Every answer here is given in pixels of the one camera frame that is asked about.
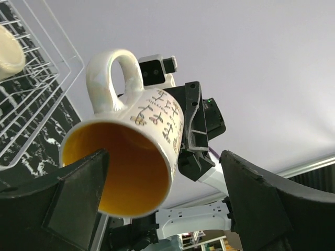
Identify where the white patterned mug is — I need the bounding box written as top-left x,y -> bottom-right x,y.
59,49 -> 184,218

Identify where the white wire dish rack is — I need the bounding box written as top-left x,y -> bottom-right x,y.
0,0 -> 86,169

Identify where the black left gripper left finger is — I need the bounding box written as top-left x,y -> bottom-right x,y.
1,150 -> 109,250

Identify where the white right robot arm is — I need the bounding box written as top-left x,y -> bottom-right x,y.
155,82 -> 231,239

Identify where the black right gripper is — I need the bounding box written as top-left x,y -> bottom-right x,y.
164,81 -> 226,181

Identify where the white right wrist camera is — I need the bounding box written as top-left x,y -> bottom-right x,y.
138,54 -> 177,89

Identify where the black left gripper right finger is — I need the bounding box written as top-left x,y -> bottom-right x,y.
220,150 -> 334,250

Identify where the cream and brown cup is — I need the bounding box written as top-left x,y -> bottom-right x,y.
0,25 -> 26,81

